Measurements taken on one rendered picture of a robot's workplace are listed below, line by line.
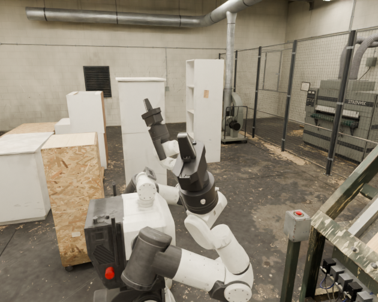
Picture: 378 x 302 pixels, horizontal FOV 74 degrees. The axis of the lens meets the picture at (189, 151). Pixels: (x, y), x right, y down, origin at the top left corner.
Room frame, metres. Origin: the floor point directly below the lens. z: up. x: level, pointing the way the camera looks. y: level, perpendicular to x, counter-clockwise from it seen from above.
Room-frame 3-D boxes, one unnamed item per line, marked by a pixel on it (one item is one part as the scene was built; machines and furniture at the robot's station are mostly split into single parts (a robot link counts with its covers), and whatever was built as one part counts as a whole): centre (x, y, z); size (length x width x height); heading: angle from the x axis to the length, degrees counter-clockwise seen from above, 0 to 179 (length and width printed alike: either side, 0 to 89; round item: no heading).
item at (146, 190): (0.83, 0.16, 1.44); 0.10 x 0.07 x 0.09; 15
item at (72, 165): (2.22, 1.06, 0.63); 0.50 x 0.42 x 1.25; 18
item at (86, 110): (4.99, 1.98, 1.08); 0.80 x 0.59 x 0.72; 15
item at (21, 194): (3.22, 2.25, 0.48); 1.00 x 0.64 x 0.95; 15
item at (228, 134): (7.03, -1.04, 1.10); 1.37 x 0.70 x 2.20; 15
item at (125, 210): (0.82, 0.22, 1.23); 0.34 x 0.30 x 0.36; 15
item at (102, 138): (4.95, 2.00, 0.36); 0.80 x 0.58 x 0.72; 15
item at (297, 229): (1.48, -0.73, 0.84); 0.12 x 0.12 x 0.18; 11
